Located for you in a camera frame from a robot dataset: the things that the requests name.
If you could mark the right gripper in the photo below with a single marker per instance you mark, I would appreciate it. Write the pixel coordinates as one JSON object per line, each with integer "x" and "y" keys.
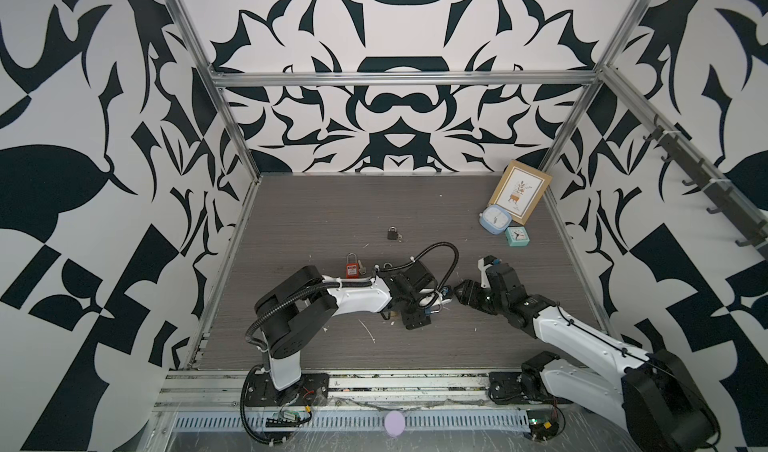
{"x": 469, "y": 292}

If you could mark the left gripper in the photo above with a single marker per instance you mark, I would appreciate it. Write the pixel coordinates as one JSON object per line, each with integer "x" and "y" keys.
{"x": 413, "y": 322}

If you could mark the red padlock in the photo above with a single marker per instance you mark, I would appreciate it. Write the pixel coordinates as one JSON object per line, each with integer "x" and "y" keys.
{"x": 352, "y": 266}

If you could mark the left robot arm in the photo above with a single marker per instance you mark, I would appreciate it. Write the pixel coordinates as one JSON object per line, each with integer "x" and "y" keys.
{"x": 292, "y": 313}

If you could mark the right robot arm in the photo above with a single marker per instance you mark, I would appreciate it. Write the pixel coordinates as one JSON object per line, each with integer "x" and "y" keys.
{"x": 650, "y": 395}

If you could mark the green square alarm clock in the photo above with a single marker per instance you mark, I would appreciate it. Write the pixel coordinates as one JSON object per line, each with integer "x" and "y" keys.
{"x": 517, "y": 236}

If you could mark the blue round alarm clock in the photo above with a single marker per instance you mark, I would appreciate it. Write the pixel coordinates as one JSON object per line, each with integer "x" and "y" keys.
{"x": 495, "y": 219}

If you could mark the purple round cap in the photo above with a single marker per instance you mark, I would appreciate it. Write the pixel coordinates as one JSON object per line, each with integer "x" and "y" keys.
{"x": 394, "y": 423}

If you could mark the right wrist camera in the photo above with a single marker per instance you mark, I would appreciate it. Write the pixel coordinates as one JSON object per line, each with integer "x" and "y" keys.
{"x": 483, "y": 265}

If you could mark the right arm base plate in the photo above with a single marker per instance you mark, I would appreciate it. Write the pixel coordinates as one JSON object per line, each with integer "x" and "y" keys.
{"x": 512, "y": 387}

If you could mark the wooden picture frame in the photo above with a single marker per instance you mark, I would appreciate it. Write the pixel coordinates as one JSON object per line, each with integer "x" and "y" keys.
{"x": 520, "y": 190}

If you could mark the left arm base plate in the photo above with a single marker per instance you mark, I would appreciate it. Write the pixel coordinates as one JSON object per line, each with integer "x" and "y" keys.
{"x": 260, "y": 391}

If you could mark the black wall hook rack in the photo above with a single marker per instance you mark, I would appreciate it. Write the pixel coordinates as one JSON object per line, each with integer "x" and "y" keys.
{"x": 703, "y": 176}

